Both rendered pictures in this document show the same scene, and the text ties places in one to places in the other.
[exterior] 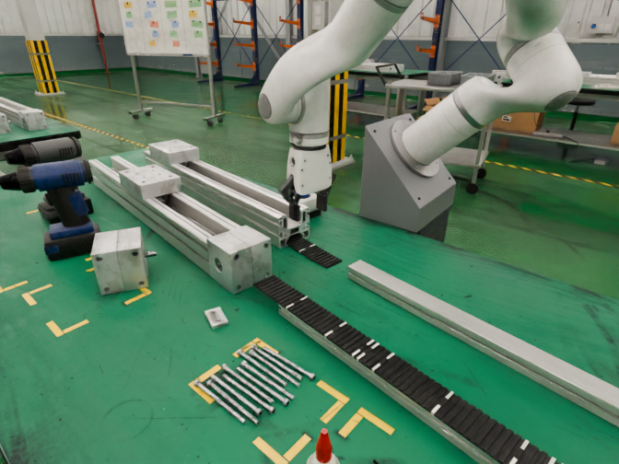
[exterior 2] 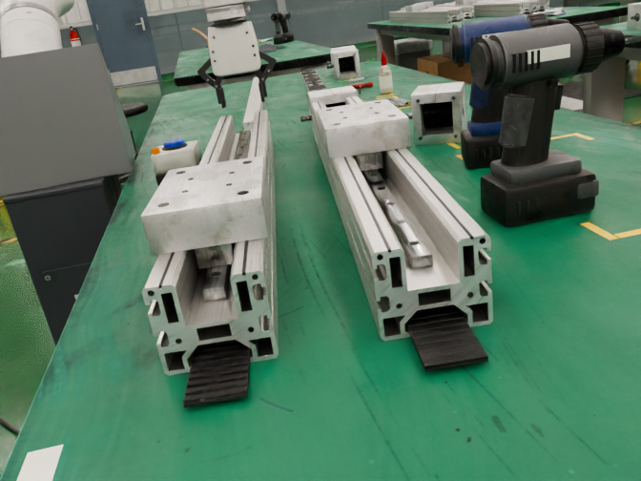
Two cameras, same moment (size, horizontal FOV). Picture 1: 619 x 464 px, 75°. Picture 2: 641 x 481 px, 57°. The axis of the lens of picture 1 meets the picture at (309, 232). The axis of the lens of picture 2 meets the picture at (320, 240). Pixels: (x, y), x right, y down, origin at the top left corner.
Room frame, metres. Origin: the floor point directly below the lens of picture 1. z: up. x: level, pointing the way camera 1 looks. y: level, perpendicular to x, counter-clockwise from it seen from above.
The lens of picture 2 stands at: (1.76, 0.94, 1.06)
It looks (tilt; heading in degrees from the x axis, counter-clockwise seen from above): 22 degrees down; 221
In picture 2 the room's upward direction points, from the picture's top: 8 degrees counter-clockwise
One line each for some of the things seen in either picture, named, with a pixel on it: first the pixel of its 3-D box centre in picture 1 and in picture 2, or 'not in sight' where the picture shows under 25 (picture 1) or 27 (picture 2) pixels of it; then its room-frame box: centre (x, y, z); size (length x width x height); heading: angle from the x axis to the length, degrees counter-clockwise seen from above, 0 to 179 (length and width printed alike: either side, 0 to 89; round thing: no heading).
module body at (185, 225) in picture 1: (153, 202); (364, 168); (1.07, 0.45, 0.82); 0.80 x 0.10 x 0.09; 42
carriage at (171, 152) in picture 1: (174, 155); (216, 212); (1.38, 0.48, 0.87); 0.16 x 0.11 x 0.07; 42
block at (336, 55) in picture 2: not in sight; (341, 64); (-0.03, -0.39, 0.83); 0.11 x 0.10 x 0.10; 133
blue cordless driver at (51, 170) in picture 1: (51, 211); (518, 90); (0.84, 0.59, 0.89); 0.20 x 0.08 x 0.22; 121
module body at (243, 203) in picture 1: (212, 186); (237, 188); (1.20, 0.31, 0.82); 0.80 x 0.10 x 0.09; 42
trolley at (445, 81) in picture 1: (433, 125); not in sight; (3.78, -1.14, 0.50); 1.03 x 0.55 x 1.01; 61
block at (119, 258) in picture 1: (127, 259); (433, 114); (0.74, 0.38, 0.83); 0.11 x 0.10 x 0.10; 111
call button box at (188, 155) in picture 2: (299, 205); (182, 160); (1.07, 0.03, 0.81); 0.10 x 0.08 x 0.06; 132
